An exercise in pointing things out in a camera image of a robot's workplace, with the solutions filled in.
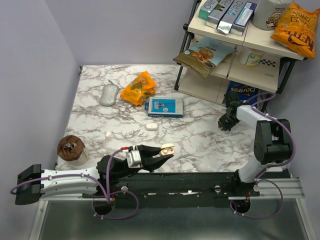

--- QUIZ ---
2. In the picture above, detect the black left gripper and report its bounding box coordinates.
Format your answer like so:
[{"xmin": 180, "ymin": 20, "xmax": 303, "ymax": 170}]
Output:
[{"xmin": 116, "ymin": 145, "xmax": 173, "ymax": 180}]

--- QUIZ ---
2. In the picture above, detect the beige small earbud case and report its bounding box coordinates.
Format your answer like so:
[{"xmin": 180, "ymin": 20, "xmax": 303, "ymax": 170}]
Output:
[{"xmin": 159, "ymin": 143, "xmax": 175, "ymax": 156}]

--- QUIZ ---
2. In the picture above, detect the white earbud charging case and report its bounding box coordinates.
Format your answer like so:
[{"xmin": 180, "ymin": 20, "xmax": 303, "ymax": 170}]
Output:
[{"xmin": 145, "ymin": 123, "xmax": 159, "ymax": 131}]

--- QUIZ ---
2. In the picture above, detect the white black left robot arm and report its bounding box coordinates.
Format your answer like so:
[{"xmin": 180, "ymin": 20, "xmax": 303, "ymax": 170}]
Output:
[{"xmin": 10, "ymin": 143, "xmax": 175, "ymax": 205}]

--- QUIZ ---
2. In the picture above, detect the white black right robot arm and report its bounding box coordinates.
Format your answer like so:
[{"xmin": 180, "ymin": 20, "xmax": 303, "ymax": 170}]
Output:
[{"xmin": 218, "ymin": 91, "xmax": 296, "ymax": 196}]

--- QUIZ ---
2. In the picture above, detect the blue Doritos bag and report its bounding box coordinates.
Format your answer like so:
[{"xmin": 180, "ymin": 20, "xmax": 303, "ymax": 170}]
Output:
[{"xmin": 225, "ymin": 81, "xmax": 260, "ymax": 102}]

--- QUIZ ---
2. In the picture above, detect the blue Harry's razor box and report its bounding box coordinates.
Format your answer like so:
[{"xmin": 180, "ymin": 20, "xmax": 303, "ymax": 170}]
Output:
[{"xmin": 144, "ymin": 97, "xmax": 184, "ymax": 118}]

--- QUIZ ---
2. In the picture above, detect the white yellow cup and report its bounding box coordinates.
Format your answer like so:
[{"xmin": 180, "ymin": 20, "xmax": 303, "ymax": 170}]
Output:
[{"xmin": 238, "ymin": 47, "xmax": 266, "ymax": 67}]

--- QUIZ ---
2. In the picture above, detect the black beige shelf rack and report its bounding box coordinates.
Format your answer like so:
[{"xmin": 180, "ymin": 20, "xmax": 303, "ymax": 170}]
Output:
[{"xmin": 174, "ymin": 0, "xmax": 305, "ymax": 105}]

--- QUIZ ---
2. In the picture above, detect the blue gold chips bag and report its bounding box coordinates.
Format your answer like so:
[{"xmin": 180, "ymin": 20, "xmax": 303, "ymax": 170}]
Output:
[{"xmin": 173, "ymin": 36, "xmax": 236, "ymax": 79}]

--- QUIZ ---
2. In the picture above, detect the orange candy bag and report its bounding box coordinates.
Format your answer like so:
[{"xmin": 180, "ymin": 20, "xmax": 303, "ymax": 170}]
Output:
[{"xmin": 120, "ymin": 71, "xmax": 157, "ymax": 106}]

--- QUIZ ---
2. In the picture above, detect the grey glitter pouch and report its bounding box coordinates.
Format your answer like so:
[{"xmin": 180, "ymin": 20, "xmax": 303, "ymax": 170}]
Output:
[{"xmin": 99, "ymin": 80, "xmax": 119, "ymax": 107}]

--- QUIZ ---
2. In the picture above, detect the brown paper cupcake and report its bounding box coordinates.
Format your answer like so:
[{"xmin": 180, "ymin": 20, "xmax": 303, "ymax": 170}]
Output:
[{"xmin": 57, "ymin": 135, "xmax": 89, "ymax": 166}]

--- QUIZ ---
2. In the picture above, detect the silver RO box middle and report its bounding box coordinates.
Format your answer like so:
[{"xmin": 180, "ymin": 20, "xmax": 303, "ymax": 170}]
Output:
[{"xmin": 216, "ymin": 0, "xmax": 245, "ymax": 34}]

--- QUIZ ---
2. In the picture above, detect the silver ro box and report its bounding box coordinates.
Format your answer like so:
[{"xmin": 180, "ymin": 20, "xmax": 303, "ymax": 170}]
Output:
[
  {"xmin": 205, "ymin": 0, "xmax": 234, "ymax": 29},
  {"xmin": 216, "ymin": 0, "xmax": 245, "ymax": 34}
]

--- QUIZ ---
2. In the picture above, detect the green RO box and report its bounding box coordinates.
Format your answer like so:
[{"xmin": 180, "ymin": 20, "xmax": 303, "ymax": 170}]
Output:
[{"xmin": 198, "ymin": 0, "xmax": 220, "ymax": 21}]

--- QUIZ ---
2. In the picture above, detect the purple blue box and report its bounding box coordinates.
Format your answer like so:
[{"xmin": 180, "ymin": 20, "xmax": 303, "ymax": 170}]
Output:
[{"xmin": 230, "ymin": 1, "xmax": 258, "ymax": 36}]

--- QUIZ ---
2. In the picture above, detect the silver RO box left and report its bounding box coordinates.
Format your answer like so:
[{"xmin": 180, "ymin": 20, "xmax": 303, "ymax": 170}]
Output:
[{"xmin": 205, "ymin": 0, "xmax": 234, "ymax": 29}]

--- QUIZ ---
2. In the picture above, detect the white popcorn tub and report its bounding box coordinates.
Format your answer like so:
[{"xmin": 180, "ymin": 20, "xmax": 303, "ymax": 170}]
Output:
[{"xmin": 252, "ymin": 0, "xmax": 292, "ymax": 31}]

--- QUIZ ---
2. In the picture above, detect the orange honey dijon chips bag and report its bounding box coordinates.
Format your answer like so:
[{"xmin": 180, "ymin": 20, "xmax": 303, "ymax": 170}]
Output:
[{"xmin": 270, "ymin": 2, "xmax": 320, "ymax": 59}]

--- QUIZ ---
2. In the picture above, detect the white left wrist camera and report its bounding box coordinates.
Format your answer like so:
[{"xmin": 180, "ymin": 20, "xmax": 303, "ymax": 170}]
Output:
[{"xmin": 126, "ymin": 149, "xmax": 142, "ymax": 169}]

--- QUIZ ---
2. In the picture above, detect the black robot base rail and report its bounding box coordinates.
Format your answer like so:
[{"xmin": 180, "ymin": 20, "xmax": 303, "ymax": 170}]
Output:
[{"xmin": 83, "ymin": 172, "xmax": 260, "ymax": 212}]

